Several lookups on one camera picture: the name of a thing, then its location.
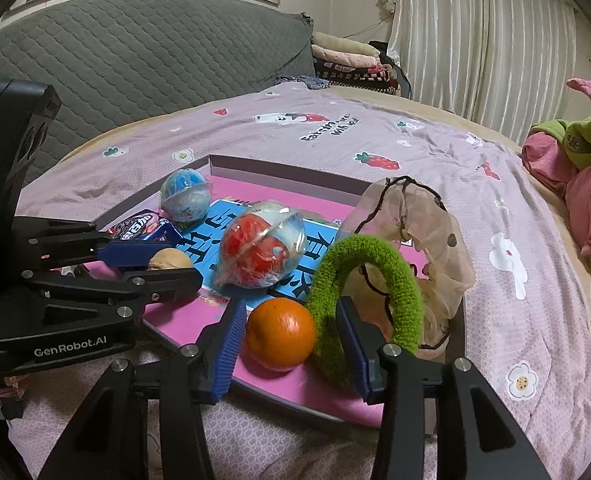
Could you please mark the black bag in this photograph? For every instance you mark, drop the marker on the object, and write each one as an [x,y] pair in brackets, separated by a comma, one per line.
[394,67]

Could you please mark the beige sheer scrunchie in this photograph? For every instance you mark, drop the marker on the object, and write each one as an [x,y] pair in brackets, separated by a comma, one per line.
[450,270]

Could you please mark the orange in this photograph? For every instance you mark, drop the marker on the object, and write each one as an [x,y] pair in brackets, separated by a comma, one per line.
[280,332]

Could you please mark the shallow grey cardboard box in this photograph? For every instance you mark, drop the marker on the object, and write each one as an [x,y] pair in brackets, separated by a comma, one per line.
[285,172]

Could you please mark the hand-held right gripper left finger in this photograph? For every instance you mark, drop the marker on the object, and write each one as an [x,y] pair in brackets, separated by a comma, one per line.
[228,355]

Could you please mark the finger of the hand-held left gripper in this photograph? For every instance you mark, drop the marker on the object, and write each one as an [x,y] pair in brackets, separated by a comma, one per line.
[130,254]
[165,281]

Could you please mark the walnut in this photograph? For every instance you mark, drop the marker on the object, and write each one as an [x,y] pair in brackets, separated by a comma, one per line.
[170,259]

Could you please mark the red toy egg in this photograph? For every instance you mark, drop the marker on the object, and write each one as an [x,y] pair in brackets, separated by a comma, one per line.
[255,247]

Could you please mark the blue cookie packet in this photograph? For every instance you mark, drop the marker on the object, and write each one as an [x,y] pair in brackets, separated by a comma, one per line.
[140,227]

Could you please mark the green blanket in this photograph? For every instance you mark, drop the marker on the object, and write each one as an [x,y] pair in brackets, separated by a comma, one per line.
[590,140]

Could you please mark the blue toy egg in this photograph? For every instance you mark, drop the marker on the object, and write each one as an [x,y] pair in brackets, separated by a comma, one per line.
[185,195]

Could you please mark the green fuzzy scrunchie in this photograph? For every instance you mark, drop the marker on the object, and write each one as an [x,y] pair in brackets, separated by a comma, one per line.
[370,255]

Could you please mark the blue patterned cloth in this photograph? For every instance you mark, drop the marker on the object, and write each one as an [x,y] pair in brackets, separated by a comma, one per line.
[300,82]

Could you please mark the grey quilted headboard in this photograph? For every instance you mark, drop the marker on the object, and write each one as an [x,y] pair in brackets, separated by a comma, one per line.
[150,60]

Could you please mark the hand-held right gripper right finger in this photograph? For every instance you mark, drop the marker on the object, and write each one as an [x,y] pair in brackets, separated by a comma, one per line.
[353,355]

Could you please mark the white curtains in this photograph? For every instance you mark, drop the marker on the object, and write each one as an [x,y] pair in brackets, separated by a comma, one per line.
[475,35]

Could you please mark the stack of folded blankets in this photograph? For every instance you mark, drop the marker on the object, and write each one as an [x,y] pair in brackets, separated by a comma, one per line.
[345,55]

